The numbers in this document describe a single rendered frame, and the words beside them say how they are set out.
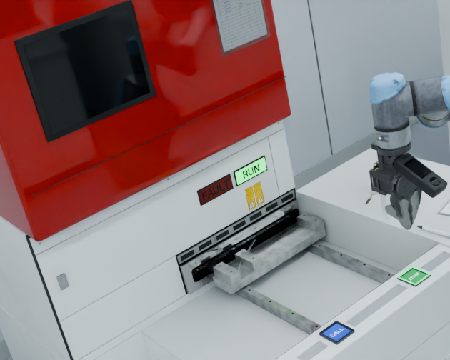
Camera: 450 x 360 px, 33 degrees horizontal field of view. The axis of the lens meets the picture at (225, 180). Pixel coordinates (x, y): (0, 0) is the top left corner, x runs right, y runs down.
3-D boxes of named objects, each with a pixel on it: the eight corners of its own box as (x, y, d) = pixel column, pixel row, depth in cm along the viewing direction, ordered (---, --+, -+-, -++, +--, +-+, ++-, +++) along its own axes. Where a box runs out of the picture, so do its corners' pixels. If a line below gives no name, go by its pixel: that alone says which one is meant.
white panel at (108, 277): (72, 366, 199) (24, 236, 182) (298, 228, 238) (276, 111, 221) (78, 371, 196) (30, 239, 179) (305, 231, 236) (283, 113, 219)
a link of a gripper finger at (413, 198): (401, 217, 178) (397, 183, 174) (421, 224, 174) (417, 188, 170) (392, 223, 177) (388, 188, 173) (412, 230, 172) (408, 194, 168)
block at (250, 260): (236, 262, 217) (234, 253, 215) (245, 256, 218) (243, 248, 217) (253, 271, 210) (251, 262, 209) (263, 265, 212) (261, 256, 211)
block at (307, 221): (298, 225, 228) (296, 216, 227) (306, 220, 230) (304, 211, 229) (316, 232, 222) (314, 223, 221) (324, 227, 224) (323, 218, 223)
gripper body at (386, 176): (393, 180, 176) (387, 133, 171) (423, 188, 169) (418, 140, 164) (371, 193, 172) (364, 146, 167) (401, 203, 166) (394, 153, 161)
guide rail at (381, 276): (291, 244, 231) (289, 236, 230) (296, 241, 232) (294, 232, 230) (423, 301, 193) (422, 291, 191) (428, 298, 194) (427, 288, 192)
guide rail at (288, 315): (223, 286, 218) (221, 277, 216) (228, 283, 219) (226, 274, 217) (350, 357, 179) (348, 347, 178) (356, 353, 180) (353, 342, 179)
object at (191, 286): (186, 293, 214) (178, 264, 210) (298, 224, 235) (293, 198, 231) (189, 295, 212) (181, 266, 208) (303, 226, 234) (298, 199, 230)
